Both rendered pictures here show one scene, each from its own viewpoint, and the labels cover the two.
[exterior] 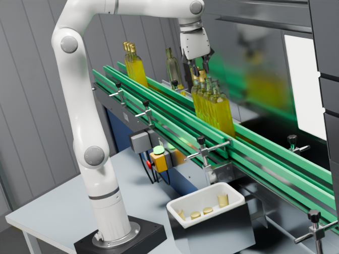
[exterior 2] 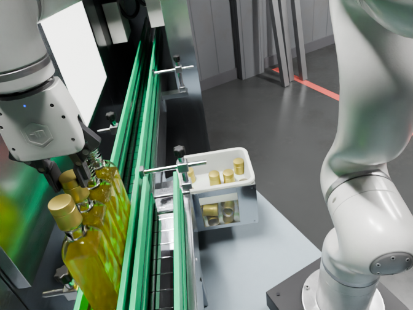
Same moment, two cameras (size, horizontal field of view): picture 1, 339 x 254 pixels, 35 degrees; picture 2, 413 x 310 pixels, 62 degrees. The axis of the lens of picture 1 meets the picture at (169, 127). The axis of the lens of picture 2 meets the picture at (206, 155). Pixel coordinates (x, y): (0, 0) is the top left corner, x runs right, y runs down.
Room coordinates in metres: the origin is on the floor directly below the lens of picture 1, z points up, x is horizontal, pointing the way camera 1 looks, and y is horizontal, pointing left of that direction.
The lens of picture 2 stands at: (2.29, 0.17, 1.64)
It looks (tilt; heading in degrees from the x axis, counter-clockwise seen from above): 36 degrees down; 197
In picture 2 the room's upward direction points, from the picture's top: 10 degrees counter-clockwise
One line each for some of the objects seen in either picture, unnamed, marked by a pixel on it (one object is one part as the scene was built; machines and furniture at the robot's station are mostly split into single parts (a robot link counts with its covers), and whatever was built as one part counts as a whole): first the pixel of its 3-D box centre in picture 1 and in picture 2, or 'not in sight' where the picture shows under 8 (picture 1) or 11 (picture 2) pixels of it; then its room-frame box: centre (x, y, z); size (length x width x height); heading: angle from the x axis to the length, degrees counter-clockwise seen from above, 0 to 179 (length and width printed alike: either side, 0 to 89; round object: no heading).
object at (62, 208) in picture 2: (195, 73); (65, 211); (2.00, -0.15, 1.31); 0.04 x 0.04 x 0.04
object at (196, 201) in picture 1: (207, 212); (215, 179); (1.53, -0.05, 0.97); 0.22 x 0.17 x 0.09; 106
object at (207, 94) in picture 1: (216, 116); (109, 224); (1.89, -0.18, 1.16); 0.06 x 0.06 x 0.21; 16
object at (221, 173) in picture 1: (220, 174); (174, 198); (1.67, -0.13, 1.02); 0.09 x 0.04 x 0.07; 106
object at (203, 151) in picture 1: (210, 151); (174, 169); (1.67, -0.12, 1.12); 0.17 x 0.03 x 0.12; 106
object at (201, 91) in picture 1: (210, 112); (103, 246); (1.94, -0.17, 1.16); 0.06 x 0.06 x 0.21; 17
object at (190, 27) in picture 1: (191, 25); (16, 72); (1.94, -0.17, 1.50); 0.09 x 0.08 x 0.03; 107
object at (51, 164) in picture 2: (207, 63); (43, 171); (1.95, -0.20, 1.35); 0.03 x 0.03 x 0.07; 17
